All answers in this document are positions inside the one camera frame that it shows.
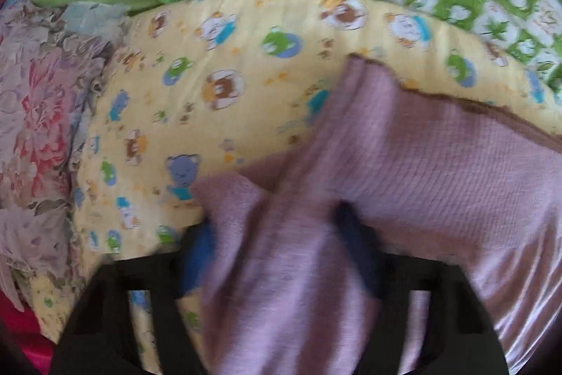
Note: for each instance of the yellow cartoon animal blanket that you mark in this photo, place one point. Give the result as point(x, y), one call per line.
point(210, 102)

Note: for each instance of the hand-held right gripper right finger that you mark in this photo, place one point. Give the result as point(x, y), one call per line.
point(358, 252)

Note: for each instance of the pastel floral quilt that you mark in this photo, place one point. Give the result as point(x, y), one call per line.
point(39, 129)

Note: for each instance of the purple knit sweater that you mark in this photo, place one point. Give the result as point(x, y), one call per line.
point(395, 190)

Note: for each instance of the pink floral cloth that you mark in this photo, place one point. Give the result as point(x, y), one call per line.
point(22, 335)

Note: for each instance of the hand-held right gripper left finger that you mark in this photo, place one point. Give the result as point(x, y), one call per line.
point(198, 258)

